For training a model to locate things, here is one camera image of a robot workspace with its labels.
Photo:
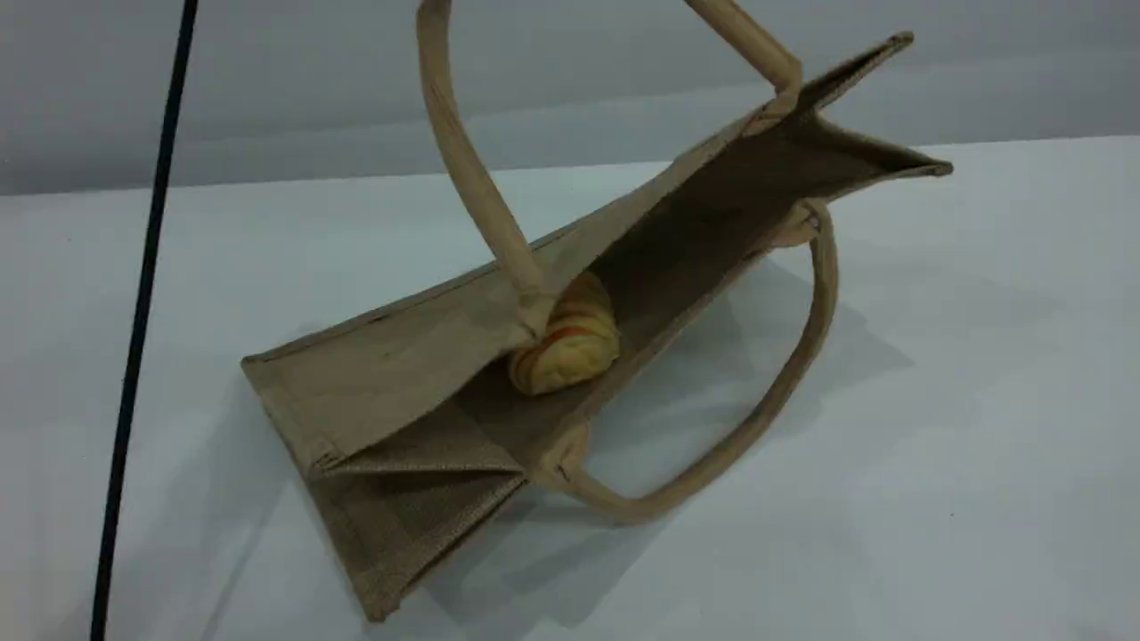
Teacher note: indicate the long ridged orange bread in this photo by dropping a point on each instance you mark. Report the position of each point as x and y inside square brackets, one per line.
[574, 343]

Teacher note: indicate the brown jute tote bag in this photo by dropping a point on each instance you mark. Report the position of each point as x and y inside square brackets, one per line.
[401, 374]

